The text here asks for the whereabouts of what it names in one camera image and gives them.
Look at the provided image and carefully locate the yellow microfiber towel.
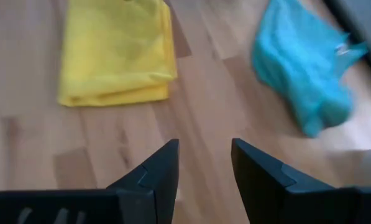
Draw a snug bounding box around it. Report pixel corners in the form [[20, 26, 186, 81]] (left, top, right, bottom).
[[57, 0, 178, 108]]

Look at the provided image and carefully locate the blue microfiber towel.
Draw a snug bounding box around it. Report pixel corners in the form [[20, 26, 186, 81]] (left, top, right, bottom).
[[251, 0, 370, 139]]

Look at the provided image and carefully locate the black aluminium table frame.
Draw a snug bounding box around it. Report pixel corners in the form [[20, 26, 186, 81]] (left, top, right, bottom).
[[323, 0, 371, 83]]

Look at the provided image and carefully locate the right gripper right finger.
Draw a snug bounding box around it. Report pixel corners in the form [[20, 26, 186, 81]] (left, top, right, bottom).
[[231, 138, 360, 224]]

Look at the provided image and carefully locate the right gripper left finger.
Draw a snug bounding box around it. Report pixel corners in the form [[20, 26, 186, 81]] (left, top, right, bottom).
[[106, 139, 180, 224]]

